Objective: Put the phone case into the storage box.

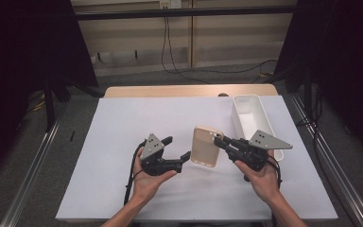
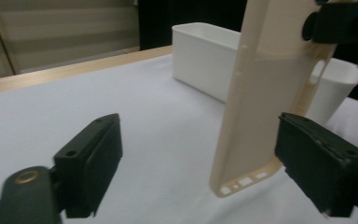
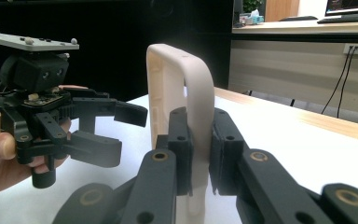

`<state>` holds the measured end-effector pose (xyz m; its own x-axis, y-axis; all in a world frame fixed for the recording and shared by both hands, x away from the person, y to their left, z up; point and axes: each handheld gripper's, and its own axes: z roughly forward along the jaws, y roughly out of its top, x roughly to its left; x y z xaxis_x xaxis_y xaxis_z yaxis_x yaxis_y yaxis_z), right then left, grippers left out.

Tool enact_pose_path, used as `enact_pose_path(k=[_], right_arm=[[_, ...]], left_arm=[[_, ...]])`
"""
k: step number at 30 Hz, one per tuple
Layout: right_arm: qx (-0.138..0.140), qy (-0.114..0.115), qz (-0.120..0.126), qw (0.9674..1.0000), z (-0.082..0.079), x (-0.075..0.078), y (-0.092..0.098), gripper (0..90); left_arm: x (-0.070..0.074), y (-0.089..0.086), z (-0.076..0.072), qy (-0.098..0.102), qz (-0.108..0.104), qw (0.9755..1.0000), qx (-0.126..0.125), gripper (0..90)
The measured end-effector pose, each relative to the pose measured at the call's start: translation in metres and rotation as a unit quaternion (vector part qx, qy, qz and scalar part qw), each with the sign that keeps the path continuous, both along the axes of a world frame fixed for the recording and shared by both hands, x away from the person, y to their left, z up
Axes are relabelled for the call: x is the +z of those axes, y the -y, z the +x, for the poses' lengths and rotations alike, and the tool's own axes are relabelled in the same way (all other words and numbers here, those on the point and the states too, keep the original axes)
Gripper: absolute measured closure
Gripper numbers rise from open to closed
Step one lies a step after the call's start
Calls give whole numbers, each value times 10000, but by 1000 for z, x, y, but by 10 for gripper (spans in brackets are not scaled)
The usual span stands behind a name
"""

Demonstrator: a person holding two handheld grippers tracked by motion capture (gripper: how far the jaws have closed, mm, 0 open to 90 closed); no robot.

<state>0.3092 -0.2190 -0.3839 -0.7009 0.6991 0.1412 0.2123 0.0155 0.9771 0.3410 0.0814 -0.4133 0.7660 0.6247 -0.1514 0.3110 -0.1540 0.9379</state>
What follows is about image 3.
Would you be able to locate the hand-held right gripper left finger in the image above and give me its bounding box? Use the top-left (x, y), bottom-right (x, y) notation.
top-left (120, 106), bottom-right (196, 224)

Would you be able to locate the white table sheet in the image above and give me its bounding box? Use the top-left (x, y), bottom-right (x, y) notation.
top-left (0, 92), bottom-right (358, 224)

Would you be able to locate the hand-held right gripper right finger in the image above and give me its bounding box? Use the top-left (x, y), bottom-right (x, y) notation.
top-left (209, 107), bottom-right (326, 224)

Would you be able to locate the black wall cable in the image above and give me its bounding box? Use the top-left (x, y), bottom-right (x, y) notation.
top-left (337, 46), bottom-right (358, 119)
top-left (321, 46), bottom-right (354, 116)

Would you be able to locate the black curtain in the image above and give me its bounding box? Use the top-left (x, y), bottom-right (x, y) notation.
top-left (0, 0), bottom-right (235, 105)

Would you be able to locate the black keyboard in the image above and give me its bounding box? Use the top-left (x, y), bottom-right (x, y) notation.
top-left (316, 12), bottom-right (358, 25)

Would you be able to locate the green plant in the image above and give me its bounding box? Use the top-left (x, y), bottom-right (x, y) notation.
top-left (241, 0), bottom-right (264, 13)

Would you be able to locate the teal tissue box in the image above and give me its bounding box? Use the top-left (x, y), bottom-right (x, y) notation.
top-left (238, 8), bottom-right (266, 26)

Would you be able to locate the computer monitor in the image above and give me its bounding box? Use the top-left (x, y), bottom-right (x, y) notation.
top-left (324, 0), bottom-right (358, 17)

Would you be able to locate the background desk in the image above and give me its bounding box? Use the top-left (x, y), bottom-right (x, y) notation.
top-left (230, 20), bottom-right (358, 45)

